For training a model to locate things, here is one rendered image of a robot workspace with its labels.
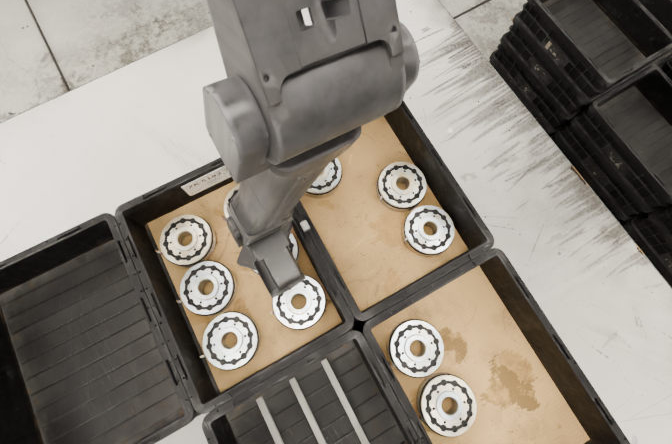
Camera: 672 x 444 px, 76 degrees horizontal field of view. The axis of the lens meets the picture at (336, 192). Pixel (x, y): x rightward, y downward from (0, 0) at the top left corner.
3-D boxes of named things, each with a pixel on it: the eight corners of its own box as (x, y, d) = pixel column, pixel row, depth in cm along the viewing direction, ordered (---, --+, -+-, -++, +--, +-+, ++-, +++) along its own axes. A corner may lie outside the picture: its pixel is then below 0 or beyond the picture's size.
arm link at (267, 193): (384, -12, 23) (191, 54, 19) (438, 79, 22) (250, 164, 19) (280, 186, 63) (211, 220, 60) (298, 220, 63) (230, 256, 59)
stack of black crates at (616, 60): (479, 70, 182) (527, -9, 139) (533, 41, 188) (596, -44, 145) (538, 145, 172) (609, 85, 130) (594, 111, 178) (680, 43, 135)
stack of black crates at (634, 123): (539, 145, 173) (590, 103, 140) (595, 111, 178) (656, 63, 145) (606, 228, 163) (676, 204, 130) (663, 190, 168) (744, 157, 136)
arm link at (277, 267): (282, 186, 59) (225, 214, 56) (325, 258, 56) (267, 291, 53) (278, 214, 70) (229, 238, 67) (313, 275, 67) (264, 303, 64)
